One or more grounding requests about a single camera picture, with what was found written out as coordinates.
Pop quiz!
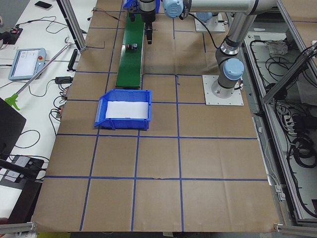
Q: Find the reacher grabber tool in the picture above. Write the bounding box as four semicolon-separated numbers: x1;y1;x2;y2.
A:
4;37;74;111

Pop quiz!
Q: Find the green conveyor belt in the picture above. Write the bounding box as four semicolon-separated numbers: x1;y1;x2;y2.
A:
116;14;144;88

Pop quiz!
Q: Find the black handle bar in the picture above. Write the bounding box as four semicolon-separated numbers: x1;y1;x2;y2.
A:
67;49;78;72

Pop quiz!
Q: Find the blue bin right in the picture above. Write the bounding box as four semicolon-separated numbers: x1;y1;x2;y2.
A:
123;0;161;13

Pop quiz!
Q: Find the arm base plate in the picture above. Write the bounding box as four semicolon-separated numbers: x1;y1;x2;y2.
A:
202;75;244;106
194;12;228;33

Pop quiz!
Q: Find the blue bin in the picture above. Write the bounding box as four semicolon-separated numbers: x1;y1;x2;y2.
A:
94;89;152;130
123;0;161;13

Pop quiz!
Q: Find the teach pendant tablet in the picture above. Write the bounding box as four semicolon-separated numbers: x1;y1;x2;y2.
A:
8;48;47;81

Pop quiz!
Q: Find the white foam pad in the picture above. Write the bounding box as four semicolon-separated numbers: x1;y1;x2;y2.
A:
106;101;149;119

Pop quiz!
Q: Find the black monitor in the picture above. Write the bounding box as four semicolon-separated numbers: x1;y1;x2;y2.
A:
0;99;26;160

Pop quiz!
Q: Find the black smartphone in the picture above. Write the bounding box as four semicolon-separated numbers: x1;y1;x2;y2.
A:
34;0;53;10

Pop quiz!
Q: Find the aluminium frame post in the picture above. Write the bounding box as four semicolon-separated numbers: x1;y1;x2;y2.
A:
56;0;86;52

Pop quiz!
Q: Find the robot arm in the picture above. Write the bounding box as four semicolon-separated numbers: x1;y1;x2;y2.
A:
162;0;277;99

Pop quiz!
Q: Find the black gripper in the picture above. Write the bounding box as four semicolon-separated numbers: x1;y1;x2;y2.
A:
141;11;156;45

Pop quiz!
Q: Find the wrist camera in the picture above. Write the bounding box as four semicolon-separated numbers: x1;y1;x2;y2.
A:
128;0;140;22

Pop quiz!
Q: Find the blue bin left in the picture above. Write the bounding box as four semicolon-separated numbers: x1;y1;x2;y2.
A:
94;89;152;130

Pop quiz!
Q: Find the red push button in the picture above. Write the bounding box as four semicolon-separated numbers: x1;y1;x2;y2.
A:
126;43;138;51

